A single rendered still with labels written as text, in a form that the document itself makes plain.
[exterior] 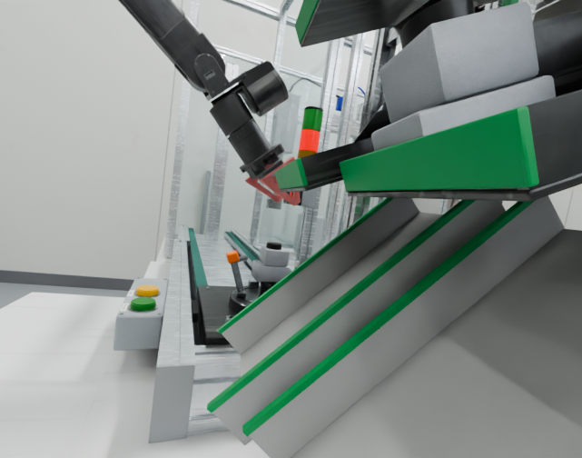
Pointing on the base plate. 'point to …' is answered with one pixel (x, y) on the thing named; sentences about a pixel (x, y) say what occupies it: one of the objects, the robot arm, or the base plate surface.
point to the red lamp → (309, 140)
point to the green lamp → (312, 119)
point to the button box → (141, 319)
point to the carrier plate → (213, 312)
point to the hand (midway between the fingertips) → (285, 198)
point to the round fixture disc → (242, 299)
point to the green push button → (143, 303)
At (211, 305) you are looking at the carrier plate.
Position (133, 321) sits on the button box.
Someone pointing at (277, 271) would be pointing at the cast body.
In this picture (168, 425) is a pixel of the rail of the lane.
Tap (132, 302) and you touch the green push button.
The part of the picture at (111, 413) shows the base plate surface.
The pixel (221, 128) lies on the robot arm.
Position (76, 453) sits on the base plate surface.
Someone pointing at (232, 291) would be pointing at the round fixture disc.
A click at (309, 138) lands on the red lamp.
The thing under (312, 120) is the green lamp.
